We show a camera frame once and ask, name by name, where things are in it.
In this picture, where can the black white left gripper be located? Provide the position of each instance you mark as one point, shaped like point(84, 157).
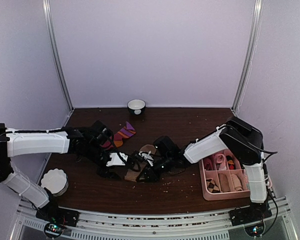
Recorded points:
point(113, 174)

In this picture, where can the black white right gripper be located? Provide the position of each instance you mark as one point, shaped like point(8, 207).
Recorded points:
point(153, 176)

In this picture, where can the purple orange striped sock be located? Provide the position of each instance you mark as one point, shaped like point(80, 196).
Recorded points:
point(124, 133)

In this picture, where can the tan ribbed sock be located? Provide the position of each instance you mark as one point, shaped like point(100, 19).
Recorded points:
point(137, 172)

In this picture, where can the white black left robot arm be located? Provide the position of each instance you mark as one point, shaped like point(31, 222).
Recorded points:
point(95, 143)

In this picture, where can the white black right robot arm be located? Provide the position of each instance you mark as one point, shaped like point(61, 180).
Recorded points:
point(246, 144)

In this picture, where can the light pink rolled sock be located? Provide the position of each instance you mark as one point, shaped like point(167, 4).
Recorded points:
point(220, 161)

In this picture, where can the black argyle rolled sock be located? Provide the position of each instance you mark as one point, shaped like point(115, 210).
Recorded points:
point(212, 187)

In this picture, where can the black white small bowl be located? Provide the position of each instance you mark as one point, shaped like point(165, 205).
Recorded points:
point(136, 107)

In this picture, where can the pink divided organizer box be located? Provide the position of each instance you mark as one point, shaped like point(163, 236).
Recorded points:
point(214, 175)

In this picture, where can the tan rolled sock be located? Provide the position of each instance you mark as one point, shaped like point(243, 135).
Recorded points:
point(224, 183)

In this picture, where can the black red rolled sock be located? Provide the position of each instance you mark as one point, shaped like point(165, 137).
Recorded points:
point(231, 162)

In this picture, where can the white scalloped bowl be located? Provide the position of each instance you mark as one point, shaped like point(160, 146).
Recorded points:
point(56, 181)

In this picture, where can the beige rolled sock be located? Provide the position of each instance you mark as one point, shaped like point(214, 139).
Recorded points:
point(238, 182)

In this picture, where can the left circuit board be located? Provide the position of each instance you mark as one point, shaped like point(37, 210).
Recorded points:
point(52, 230)

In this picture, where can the circuit board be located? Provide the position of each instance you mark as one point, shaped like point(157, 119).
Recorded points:
point(255, 230)
point(52, 230)

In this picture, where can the right circuit board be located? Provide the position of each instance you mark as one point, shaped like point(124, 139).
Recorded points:
point(255, 230)

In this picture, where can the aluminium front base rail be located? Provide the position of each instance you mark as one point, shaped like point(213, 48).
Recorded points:
point(208, 225)

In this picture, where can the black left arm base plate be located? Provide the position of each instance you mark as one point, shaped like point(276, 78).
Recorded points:
point(62, 217)

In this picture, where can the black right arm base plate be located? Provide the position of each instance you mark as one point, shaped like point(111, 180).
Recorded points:
point(243, 216)

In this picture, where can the aluminium left corner post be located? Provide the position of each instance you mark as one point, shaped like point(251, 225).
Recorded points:
point(56, 56)

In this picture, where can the aluminium corner post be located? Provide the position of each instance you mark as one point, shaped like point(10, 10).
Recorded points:
point(56, 56)
point(251, 47)

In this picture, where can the aluminium right corner post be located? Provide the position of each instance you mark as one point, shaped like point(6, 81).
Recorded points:
point(251, 47)

